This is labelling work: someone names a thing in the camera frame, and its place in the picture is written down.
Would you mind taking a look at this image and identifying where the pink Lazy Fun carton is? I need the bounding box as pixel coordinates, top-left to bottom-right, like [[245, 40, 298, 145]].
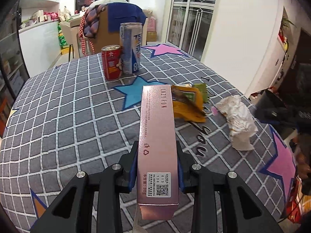
[[136, 85, 179, 220]]

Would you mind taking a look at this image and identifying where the white paper bag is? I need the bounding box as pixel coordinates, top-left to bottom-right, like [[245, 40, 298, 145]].
[[215, 95, 258, 151]]

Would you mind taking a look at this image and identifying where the black round trash bin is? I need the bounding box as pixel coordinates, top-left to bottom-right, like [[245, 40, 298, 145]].
[[254, 90, 297, 128]]

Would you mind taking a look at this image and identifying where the grey checkered star tablecloth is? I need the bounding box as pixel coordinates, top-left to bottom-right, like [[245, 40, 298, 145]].
[[1, 49, 285, 232]]

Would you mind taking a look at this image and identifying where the yellow orange snack bag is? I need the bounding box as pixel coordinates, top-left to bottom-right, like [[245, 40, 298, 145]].
[[171, 84, 207, 123]]

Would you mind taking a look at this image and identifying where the glass door display fridge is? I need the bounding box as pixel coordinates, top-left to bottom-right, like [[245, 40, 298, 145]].
[[0, 1, 30, 137]]

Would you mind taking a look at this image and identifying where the red drink can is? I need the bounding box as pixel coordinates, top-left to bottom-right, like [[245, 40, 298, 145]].
[[101, 45, 122, 81]]

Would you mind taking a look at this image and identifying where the white counter cabinet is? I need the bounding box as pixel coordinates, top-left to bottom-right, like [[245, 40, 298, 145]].
[[18, 22, 61, 77]]

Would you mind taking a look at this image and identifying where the tall blue white can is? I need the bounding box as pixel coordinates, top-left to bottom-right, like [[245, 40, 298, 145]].
[[120, 23, 142, 74]]

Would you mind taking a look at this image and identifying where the cardboard box with blue cloth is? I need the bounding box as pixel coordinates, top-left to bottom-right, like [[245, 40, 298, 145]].
[[78, 0, 147, 56]]

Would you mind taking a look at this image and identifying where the pink plastic stool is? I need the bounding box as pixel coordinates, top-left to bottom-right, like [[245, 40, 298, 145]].
[[147, 16, 156, 32]]

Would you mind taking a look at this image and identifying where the glass balcony door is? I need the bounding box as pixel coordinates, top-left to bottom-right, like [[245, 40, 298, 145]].
[[166, 0, 216, 60]]

